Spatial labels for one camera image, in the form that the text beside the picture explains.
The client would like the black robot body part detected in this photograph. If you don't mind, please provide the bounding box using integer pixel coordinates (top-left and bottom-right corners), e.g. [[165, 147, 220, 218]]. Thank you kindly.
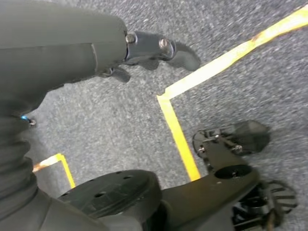
[[57, 119, 297, 231]]

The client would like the yellow floor tape line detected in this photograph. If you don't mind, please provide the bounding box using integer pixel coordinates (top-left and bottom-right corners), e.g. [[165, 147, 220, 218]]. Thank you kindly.
[[32, 153, 76, 189]]

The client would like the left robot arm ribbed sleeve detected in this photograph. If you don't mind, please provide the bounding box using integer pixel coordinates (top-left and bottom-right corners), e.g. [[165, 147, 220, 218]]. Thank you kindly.
[[0, 115, 38, 220]]

